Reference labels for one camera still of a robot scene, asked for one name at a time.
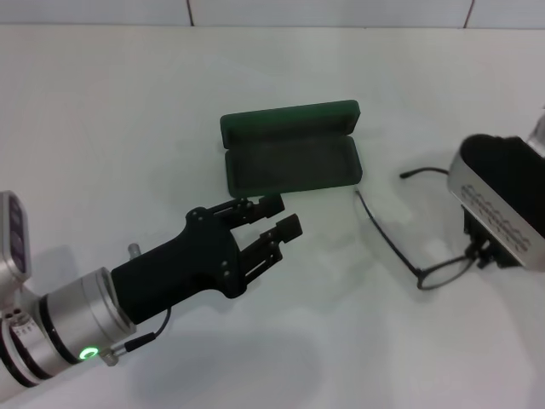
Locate left camera mount bracket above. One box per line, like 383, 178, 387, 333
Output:
0, 272, 43, 342

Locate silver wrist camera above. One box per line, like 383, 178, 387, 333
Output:
0, 190, 34, 278
445, 133, 545, 270

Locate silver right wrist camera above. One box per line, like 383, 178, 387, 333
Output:
445, 133, 545, 270

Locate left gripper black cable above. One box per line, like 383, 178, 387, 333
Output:
100, 306, 172, 366

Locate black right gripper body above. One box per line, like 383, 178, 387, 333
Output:
462, 204, 481, 239

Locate black glasses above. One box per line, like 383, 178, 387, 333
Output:
353, 166, 480, 291

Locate green glasses case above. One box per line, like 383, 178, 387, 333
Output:
219, 100, 364, 200

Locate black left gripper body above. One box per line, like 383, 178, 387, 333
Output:
111, 206, 251, 327

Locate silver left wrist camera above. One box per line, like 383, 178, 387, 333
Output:
0, 190, 34, 278

